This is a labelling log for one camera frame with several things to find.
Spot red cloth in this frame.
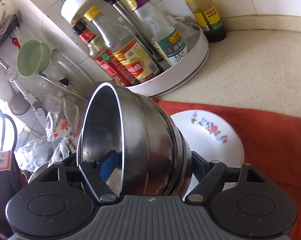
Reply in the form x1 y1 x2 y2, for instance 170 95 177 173
156 99 301 239

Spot white floral plate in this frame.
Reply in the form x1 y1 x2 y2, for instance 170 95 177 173
170 109 244 194

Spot steel bowl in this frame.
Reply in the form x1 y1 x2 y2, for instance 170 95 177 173
163 114 183 196
175 131 193 199
80 82 173 195

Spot purple label clear bottle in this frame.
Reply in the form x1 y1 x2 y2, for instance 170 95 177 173
124 0 188 66

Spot clear plastic bags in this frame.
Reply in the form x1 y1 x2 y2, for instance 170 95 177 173
15 95 80 173

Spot green plastic ladle cup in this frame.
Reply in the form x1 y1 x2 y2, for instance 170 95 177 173
17 38 51 78

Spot steel black top bottle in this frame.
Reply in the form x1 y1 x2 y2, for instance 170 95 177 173
104 0 170 72

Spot red label dark bottle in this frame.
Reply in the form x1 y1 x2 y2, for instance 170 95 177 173
72 19 140 87

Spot white round condiment rack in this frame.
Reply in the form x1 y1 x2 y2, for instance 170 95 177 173
61 0 209 97

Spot hanging mesh strainer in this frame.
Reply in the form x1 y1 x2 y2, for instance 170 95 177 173
0 57 31 116

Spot steel bowl back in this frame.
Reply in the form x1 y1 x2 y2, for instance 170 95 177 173
163 114 183 196

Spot yellow green label oil bottle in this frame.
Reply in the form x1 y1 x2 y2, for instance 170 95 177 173
185 0 227 42

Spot yellow cap sauce bottle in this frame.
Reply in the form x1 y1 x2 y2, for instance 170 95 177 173
84 6 161 83

